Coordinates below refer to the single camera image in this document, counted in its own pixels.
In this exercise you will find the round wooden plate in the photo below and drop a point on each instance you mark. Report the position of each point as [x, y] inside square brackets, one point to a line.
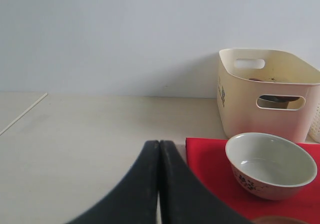
[277, 220]

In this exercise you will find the red tablecloth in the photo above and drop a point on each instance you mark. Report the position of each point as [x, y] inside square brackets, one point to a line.
[208, 161]

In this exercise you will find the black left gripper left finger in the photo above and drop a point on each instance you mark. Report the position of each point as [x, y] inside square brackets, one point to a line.
[134, 198]

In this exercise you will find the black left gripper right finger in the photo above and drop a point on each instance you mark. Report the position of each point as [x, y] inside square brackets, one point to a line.
[183, 198]

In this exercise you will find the white ceramic bowl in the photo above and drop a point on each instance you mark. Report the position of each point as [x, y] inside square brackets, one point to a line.
[268, 166]

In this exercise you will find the white perforated plastic basket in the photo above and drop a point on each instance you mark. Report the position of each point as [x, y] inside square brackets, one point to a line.
[314, 130]

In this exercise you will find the large cream plastic bin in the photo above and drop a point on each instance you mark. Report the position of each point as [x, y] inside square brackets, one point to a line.
[266, 91]

